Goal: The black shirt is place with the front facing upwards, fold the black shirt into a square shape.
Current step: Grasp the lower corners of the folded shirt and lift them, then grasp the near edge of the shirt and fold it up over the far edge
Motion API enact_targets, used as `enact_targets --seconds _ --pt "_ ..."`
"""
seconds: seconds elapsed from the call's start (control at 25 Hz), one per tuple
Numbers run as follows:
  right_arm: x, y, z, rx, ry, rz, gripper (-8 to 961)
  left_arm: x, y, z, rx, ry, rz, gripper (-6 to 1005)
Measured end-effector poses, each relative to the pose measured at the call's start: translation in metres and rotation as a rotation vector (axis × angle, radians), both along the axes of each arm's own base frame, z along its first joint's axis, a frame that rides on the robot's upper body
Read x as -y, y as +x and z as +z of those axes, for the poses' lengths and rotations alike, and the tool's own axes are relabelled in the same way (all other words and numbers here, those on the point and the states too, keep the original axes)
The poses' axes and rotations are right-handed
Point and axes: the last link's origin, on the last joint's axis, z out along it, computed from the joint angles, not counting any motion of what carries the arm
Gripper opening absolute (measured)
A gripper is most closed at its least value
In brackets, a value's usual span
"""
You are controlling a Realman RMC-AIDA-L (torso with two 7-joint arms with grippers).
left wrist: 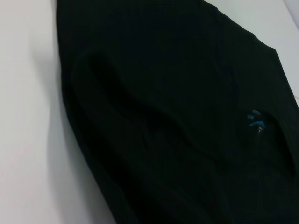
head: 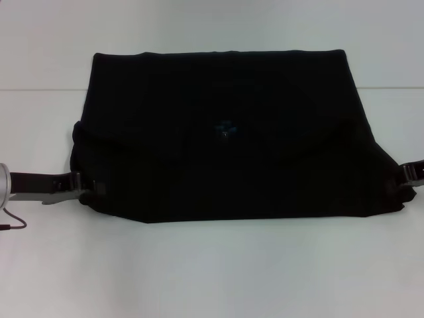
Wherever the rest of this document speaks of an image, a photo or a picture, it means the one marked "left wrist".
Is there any black shirt with FREE print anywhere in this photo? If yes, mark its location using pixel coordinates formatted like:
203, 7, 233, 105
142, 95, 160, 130
55, 0, 299, 224

